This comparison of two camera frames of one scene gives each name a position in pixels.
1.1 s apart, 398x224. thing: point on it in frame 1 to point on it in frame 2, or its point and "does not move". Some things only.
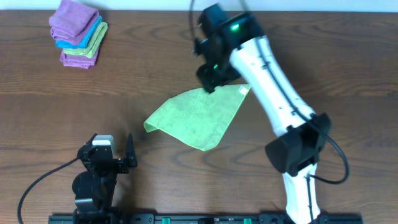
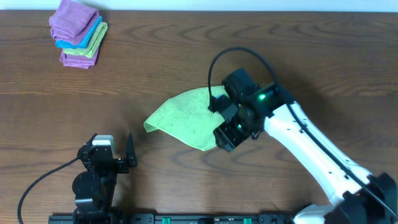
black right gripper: (210, 80) to (229, 113)
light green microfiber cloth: (197, 116) does not move
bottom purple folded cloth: (78, 61) does not move
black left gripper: (112, 163) does not move
